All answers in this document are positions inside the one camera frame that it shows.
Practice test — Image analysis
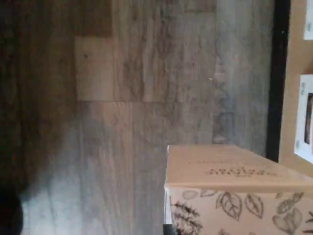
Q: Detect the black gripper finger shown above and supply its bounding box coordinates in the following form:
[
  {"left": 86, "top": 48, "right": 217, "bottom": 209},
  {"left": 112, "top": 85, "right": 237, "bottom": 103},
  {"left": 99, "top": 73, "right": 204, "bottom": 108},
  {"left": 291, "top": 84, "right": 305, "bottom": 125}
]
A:
[{"left": 162, "top": 222, "right": 175, "bottom": 235}]

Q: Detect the white box green strip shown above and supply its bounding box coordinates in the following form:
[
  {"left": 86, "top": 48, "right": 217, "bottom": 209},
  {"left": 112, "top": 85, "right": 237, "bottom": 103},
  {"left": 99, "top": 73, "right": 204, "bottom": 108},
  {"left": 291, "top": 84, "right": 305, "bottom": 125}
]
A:
[{"left": 163, "top": 144, "right": 313, "bottom": 235}]

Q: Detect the white box pink strip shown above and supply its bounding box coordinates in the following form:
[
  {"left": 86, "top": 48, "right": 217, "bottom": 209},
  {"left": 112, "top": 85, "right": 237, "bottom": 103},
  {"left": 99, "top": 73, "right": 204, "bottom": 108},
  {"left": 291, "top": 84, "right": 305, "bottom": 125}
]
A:
[{"left": 293, "top": 73, "right": 313, "bottom": 156}]

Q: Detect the brown particle board shelf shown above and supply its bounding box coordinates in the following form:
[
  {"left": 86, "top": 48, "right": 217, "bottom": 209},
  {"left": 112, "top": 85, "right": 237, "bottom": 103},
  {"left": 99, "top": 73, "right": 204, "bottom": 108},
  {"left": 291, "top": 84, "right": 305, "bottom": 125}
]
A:
[{"left": 277, "top": 0, "right": 313, "bottom": 176}]

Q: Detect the black metal shelving frame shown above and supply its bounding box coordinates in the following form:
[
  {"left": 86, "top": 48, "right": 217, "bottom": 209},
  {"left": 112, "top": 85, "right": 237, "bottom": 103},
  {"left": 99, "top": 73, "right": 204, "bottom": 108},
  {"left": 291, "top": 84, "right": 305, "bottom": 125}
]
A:
[{"left": 266, "top": 0, "right": 291, "bottom": 164}]

